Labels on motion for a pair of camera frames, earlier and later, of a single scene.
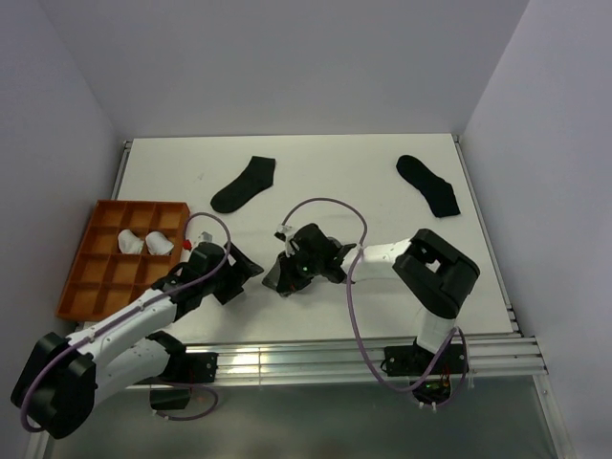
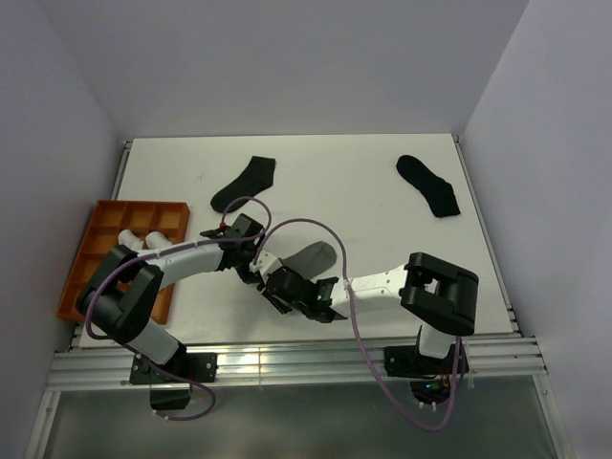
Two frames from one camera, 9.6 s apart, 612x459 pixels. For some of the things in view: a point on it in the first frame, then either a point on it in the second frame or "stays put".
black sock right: [439, 191] stays put
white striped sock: [158, 244] stays put
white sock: [129, 243] stays put
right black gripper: [289, 280] → [284, 309]
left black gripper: [238, 273] → [249, 276]
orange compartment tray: [102, 275] stays put
